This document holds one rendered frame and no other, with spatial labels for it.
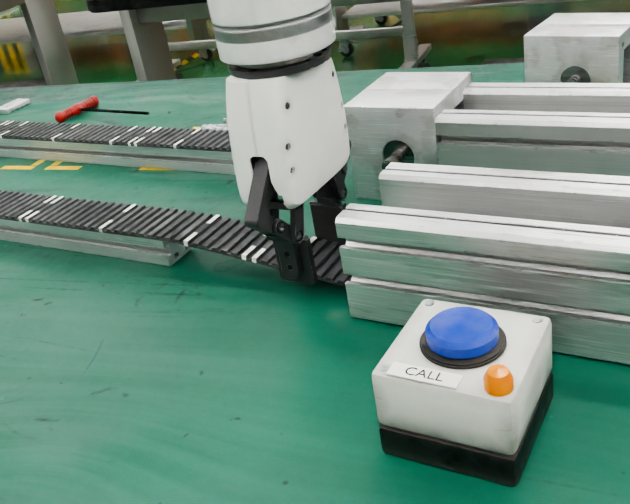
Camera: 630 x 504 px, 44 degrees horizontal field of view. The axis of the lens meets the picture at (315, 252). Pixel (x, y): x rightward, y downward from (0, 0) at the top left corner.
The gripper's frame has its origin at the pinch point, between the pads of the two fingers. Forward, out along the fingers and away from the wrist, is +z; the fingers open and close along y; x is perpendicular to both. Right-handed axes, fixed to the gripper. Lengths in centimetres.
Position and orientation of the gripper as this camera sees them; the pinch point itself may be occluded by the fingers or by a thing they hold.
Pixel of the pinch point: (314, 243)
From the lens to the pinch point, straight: 62.7
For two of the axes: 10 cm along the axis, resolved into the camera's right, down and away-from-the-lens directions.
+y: -4.8, 4.9, -7.3
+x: 8.6, 1.1, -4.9
